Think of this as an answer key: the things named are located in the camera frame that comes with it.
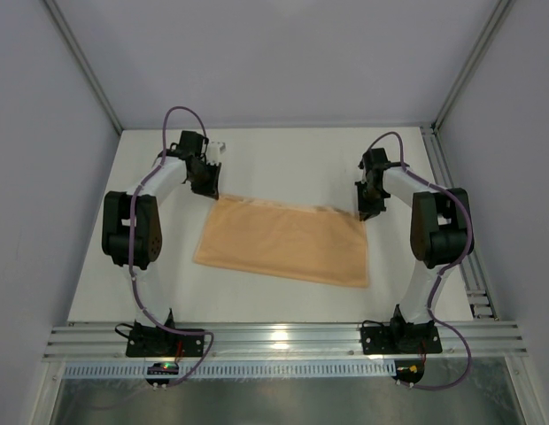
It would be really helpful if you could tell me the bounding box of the peach satin cloth napkin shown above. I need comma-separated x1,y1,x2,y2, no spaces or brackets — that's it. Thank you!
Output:
194,196,369,288

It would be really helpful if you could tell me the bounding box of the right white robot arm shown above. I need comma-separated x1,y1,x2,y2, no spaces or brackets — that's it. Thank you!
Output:
355,148,474,355

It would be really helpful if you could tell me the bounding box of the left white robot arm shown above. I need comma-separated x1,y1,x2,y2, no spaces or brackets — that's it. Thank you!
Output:
101,130,226,358

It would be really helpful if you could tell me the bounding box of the right controller board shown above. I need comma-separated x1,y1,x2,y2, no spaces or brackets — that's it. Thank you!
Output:
392,357,426,386

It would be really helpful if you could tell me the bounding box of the controller board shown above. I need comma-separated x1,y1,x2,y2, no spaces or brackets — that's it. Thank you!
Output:
145,361,179,389
392,357,426,386

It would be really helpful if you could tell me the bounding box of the left controller board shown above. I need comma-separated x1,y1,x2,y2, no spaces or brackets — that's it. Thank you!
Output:
145,361,179,389

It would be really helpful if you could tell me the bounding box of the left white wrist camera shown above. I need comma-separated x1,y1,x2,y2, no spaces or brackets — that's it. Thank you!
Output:
205,142,226,166

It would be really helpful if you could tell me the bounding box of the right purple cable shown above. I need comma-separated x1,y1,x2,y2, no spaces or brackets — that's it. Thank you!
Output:
367,131,475,391

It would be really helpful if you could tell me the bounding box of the purple cable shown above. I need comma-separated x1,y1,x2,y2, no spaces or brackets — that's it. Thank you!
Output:
128,105,216,399
367,131,475,391

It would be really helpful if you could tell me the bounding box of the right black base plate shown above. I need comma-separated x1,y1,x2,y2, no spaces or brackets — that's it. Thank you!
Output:
360,321,443,355

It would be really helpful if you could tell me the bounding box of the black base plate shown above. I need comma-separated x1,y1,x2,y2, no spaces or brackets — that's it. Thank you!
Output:
360,321,443,355
126,326,205,358

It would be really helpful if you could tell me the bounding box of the right side aluminium rail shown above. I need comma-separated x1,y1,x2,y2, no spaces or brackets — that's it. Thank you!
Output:
421,124,499,321

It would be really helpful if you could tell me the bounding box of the aluminium rail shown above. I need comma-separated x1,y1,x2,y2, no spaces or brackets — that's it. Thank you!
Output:
421,124,499,321
43,321,528,361

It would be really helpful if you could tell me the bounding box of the slotted cable duct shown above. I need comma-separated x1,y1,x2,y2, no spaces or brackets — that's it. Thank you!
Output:
62,359,394,380

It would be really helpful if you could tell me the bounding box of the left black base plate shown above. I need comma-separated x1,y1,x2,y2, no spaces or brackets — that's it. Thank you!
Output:
126,326,205,358

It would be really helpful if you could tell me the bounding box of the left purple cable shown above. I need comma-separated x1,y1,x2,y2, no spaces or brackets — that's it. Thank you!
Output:
128,105,216,399

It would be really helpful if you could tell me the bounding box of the left aluminium frame post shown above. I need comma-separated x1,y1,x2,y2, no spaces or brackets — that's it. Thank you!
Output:
40,0,124,135

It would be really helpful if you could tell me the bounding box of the aluminium frame post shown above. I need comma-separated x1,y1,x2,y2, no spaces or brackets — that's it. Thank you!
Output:
40,0,124,135
431,0,515,134

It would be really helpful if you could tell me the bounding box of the front aluminium rail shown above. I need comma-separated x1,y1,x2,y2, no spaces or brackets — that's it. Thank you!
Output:
43,321,528,361

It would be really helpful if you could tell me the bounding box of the right aluminium frame post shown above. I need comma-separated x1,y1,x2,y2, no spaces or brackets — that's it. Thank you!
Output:
431,0,515,134

